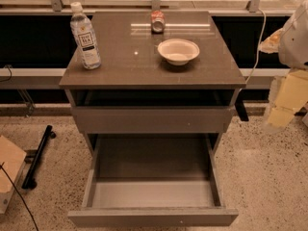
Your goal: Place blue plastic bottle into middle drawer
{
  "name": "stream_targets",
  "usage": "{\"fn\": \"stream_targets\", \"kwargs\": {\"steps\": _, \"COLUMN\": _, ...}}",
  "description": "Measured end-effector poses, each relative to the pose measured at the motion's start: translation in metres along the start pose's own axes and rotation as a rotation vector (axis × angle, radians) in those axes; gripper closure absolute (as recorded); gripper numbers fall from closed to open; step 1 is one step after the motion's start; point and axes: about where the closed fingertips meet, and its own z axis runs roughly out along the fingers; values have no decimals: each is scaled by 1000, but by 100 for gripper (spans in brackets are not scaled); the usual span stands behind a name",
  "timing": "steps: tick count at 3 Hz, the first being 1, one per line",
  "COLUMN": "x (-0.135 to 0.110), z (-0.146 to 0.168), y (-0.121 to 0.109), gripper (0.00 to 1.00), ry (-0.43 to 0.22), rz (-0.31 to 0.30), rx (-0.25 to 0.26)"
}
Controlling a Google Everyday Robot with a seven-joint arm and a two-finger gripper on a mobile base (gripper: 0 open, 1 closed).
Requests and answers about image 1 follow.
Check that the white paper bowl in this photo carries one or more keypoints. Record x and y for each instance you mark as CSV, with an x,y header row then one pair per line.
x,y
178,51

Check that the grey metal window rail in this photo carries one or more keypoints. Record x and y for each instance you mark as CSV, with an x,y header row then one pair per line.
x,y
49,78

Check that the grey drawer cabinet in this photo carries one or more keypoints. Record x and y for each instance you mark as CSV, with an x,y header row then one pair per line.
x,y
133,74

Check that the open grey lower drawer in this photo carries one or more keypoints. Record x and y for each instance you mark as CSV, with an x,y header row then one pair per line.
x,y
153,180

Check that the closed grey upper drawer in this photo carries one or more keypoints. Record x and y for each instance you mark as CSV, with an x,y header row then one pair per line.
x,y
99,120

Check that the clear plastic water bottle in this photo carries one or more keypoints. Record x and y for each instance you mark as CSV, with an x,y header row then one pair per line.
x,y
85,37

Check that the black metal bar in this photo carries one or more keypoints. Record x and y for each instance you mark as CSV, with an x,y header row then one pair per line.
x,y
29,181

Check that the wooden box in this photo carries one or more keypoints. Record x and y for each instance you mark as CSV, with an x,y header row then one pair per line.
x,y
12,160

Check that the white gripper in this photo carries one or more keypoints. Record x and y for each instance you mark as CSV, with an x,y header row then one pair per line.
x,y
295,43

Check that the red soda can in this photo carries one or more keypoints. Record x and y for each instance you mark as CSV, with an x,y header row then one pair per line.
x,y
157,21

